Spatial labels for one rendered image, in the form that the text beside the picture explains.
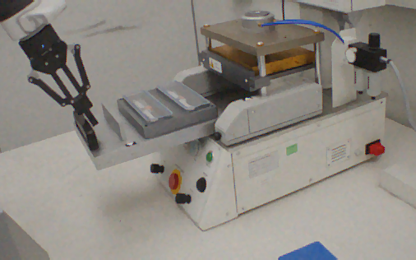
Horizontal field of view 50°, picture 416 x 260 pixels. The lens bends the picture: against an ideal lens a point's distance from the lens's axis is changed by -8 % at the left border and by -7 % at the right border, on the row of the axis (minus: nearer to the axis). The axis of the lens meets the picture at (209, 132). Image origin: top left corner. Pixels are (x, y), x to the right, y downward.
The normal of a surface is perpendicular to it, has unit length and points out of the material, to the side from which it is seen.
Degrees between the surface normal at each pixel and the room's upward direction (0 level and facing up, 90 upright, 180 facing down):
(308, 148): 90
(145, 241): 0
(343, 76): 90
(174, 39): 90
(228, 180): 90
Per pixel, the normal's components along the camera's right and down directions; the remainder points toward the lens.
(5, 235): 0.40, 0.36
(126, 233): -0.11, -0.89
